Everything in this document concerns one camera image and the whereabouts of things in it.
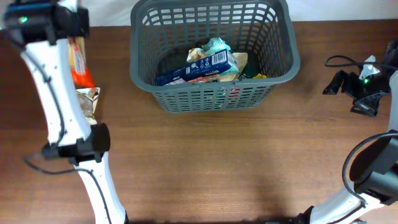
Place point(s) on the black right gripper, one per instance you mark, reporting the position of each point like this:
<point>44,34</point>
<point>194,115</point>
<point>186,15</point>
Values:
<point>368,107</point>

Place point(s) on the San Remo spaghetti pack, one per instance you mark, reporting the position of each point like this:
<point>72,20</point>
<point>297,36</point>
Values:
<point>80,74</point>

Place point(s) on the beige granola pouch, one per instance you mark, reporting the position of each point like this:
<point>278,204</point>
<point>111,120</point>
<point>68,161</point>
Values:
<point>88,98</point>

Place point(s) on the green Nescafe coffee bag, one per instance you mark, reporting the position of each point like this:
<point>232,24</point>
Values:
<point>250,71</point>

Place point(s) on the blue tissue pack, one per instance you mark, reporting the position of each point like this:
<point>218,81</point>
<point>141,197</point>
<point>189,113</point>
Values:
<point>213,68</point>

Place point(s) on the beige paper pouch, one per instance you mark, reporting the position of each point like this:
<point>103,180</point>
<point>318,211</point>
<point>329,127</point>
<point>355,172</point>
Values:
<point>198,53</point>

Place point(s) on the small mint green packet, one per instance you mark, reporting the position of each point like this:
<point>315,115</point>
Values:
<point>215,45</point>

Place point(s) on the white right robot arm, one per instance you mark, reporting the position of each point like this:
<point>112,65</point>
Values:
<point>369,172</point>

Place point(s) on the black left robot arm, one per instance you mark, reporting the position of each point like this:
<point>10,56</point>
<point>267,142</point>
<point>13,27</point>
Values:
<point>40,31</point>

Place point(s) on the grey plastic basket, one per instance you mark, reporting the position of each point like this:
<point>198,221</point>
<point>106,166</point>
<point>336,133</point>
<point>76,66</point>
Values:
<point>162,33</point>

